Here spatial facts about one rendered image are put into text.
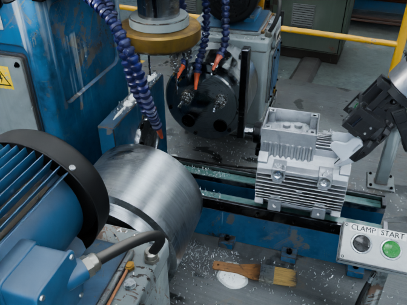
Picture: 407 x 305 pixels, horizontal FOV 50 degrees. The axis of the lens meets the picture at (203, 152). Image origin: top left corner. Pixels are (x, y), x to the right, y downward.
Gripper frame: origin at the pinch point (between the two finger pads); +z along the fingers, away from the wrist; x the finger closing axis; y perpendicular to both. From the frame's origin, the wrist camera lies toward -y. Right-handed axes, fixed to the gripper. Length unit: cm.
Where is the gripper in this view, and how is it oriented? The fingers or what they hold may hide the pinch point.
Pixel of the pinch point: (341, 163)
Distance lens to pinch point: 98.4
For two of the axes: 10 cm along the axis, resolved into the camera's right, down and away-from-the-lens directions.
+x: -2.9, 5.4, -7.9
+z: -4.8, 6.3, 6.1
